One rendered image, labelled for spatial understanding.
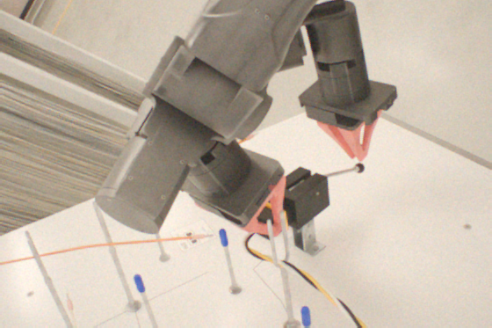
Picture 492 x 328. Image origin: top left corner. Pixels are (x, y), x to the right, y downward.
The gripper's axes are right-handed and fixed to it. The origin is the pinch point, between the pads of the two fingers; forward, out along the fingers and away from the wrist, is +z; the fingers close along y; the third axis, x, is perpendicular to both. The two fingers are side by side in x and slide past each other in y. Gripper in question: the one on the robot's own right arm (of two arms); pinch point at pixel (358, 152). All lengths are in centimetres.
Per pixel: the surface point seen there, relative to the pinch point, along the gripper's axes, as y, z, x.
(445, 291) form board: 17.5, 5.3, -9.9
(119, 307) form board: -9.5, 1.3, -32.8
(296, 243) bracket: -0.6, 4.4, -13.1
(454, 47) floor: -48, 57, 118
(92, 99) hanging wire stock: -63, 3, -6
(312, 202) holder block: 2.2, -2.3, -11.4
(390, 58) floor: -76, 65, 115
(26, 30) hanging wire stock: -95, -7, -2
